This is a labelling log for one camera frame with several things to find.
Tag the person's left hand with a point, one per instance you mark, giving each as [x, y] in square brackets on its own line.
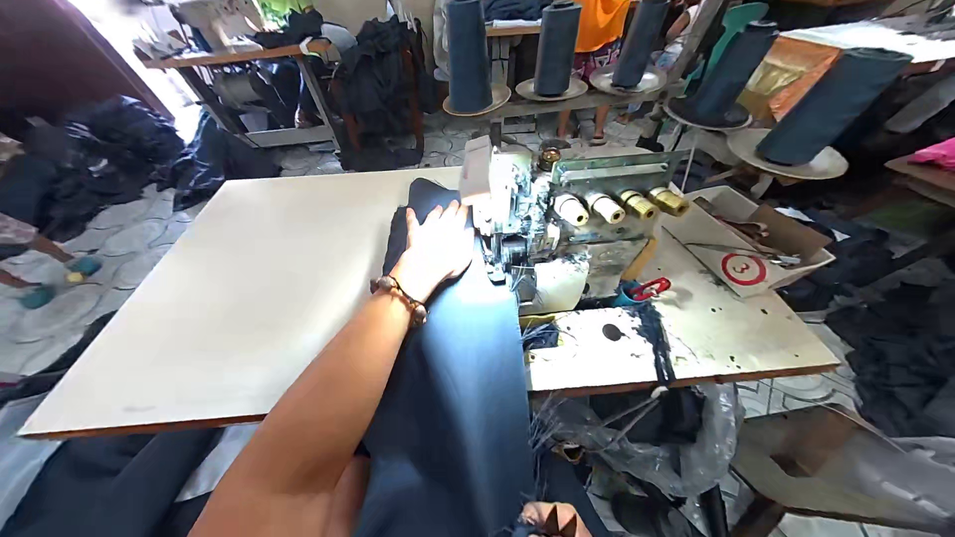
[436, 252]

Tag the person's right hand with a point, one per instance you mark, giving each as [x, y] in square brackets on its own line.
[539, 516]

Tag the person's left little finger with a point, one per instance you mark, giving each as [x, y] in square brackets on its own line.
[411, 225]

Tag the person's left index finger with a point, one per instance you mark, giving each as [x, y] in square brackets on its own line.
[462, 216]

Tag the person's left ring finger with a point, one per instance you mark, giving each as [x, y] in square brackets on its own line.
[433, 215]

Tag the person's left middle finger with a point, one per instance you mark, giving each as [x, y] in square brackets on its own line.
[449, 211]

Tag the dark blue fabric piece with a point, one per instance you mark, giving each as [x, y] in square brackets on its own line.
[468, 388]

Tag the person's left forearm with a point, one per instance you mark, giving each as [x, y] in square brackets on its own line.
[328, 418]

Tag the overlock sewing machine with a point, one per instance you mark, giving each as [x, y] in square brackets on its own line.
[526, 186]

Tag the chair with dark clothes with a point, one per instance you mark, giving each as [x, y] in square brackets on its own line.
[380, 82]

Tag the dark blue thread cone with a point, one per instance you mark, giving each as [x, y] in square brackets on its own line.
[735, 71]
[556, 51]
[468, 56]
[832, 108]
[639, 45]

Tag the blue round cup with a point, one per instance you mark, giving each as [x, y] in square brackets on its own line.
[628, 295]

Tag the white sewing table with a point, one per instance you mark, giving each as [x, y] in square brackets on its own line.
[224, 298]

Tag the red thread snips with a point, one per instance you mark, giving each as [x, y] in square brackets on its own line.
[650, 289]

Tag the dark thread waste strip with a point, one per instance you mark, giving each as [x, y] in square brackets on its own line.
[659, 347]

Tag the sewing table with machine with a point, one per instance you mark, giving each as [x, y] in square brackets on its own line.
[224, 56]

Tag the brown scrap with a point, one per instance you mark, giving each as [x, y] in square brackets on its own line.
[746, 230]

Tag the white cardboard box, red circle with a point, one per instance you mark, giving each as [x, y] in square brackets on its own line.
[780, 272]

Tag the teal plastic chair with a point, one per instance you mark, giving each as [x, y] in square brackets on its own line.
[738, 22]

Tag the clear plastic bag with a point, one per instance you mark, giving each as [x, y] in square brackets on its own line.
[716, 447]

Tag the thread stand with round discs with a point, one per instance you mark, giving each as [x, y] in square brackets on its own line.
[809, 165]

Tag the orange and yellow bag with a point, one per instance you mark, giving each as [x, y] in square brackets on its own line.
[787, 73]

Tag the heap of navy fabric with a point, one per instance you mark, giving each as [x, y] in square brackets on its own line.
[112, 485]

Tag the heap of dark clothes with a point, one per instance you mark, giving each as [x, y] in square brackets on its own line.
[858, 257]

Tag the brown wooden stool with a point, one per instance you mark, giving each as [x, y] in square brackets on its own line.
[821, 447]

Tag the pile of dark garments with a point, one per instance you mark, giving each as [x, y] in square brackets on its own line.
[895, 350]

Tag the pink cloth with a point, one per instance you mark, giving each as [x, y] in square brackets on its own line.
[936, 153]

